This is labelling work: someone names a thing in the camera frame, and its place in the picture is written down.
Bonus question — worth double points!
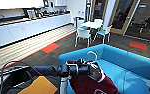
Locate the white chair blue seat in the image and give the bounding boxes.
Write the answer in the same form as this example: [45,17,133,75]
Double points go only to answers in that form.
[93,24,114,44]
[93,18,105,25]
[74,18,87,29]

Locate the white kitchen counter cabinets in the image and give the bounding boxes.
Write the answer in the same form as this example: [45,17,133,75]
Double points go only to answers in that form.
[0,12,73,51]

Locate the black office chair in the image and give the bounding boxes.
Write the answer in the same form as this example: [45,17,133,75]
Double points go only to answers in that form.
[139,16,150,34]

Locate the white hanger of red jacket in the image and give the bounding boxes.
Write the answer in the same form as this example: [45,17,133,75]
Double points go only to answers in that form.
[86,50,99,64]

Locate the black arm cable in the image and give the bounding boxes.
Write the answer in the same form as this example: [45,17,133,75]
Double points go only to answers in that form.
[0,59,35,94]

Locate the blue fabric sofa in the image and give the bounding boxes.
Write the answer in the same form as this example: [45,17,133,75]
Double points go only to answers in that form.
[57,43,150,94]

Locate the white square table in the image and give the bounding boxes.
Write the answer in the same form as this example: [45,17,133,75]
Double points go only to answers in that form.
[80,20,104,31]

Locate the red white varsity jacket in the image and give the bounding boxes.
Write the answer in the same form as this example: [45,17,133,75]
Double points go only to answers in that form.
[66,59,119,94]

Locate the wooden framed glass door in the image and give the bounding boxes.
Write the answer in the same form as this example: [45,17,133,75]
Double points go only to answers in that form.
[109,0,141,35]
[90,0,108,22]

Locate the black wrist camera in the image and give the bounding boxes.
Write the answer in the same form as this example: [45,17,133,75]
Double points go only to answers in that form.
[76,57,86,66]

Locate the black counter appliance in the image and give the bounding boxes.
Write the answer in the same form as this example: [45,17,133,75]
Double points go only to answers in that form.
[24,8,38,20]

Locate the white upper kitchen cabinets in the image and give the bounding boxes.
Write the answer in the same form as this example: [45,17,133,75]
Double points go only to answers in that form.
[0,0,47,10]

